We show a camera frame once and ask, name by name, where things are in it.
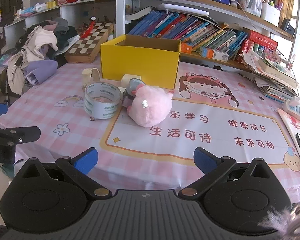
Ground white light bar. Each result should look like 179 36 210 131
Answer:
157 3 210 18

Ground cream white jacket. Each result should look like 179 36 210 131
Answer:
21 26 58 63

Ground pink printed desktop mat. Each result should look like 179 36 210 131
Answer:
0 57 300 205

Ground purple fluffy keychain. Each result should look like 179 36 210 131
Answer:
257 200 300 240

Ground red book box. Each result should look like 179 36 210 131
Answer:
236 29 278 63

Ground wooden chessboard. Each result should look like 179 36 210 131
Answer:
64 22 115 63

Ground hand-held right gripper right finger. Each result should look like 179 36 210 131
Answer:
178 147 280 199

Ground white organizer box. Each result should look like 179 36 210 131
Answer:
261 2 282 27

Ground small orange box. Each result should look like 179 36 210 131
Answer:
180 42 192 54

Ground clear tape roll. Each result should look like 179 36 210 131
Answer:
84 82 121 119

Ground purple garment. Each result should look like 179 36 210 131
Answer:
24 60 58 86

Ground red plastic object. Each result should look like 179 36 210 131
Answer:
78 17 97 39

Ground cream rectangular block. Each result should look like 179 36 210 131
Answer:
121 74 142 85

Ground beige cloth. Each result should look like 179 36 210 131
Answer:
6 54 26 95

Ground white power strip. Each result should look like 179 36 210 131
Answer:
282 97 300 123

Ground pink plush toy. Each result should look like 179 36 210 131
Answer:
127 86 173 127

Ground orange and white box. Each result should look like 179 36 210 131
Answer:
199 47 229 62

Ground row of colourful books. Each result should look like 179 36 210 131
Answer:
127 10 249 60

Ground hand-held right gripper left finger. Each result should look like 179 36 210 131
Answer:
14 147 113 200

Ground stack of papers and booklets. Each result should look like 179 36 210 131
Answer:
241 50 300 103

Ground cream wrist watch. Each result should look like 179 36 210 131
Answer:
81 68 102 90

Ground dark green garment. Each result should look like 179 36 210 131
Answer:
54 26 79 60

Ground white bookshelf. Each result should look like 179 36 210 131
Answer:
116 0 299 68

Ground grey garment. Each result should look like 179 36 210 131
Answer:
52 17 70 33

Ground yellow cardboard box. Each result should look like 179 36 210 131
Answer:
100 34 182 90

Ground pink booklet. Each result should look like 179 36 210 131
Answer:
277 108 300 173

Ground small grey blue toy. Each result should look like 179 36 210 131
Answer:
122 78 147 108

